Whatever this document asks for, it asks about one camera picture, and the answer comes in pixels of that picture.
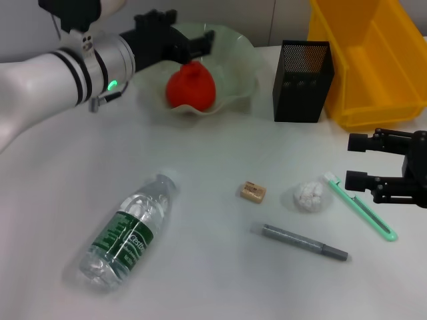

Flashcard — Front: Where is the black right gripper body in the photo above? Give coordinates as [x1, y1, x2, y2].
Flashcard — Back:
[401, 131, 427, 209]

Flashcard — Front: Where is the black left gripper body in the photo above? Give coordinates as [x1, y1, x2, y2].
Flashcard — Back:
[119, 9, 190, 73]

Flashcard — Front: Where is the green utility knife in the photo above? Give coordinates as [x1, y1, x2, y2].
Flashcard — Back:
[322, 171, 399, 242]

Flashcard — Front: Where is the orange fruit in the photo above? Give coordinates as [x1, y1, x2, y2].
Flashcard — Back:
[165, 59, 217, 113]

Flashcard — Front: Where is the beige eraser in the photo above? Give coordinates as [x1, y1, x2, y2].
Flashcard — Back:
[239, 180, 268, 203]

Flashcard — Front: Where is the clear water bottle green label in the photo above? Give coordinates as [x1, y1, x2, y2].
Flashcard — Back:
[78, 169, 181, 289]

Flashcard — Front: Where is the green glass fruit bowl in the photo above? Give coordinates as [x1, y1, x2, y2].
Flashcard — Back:
[133, 22, 260, 117]

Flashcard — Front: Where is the black mesh pen holder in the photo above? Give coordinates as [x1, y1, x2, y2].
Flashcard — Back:
[272, 39, 336, 123]

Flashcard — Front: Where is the grey marker pen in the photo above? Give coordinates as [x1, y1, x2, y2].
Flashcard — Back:
[252, 222, 350, 263]

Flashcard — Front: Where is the yellow plastic bin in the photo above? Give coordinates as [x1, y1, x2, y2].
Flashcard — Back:
[306, 0, 427, 133]

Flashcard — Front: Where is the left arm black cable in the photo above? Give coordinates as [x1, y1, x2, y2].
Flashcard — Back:
[88, 81, 131, 113]

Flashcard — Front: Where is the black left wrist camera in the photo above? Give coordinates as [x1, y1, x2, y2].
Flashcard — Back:
[38, 0, 127, 44]

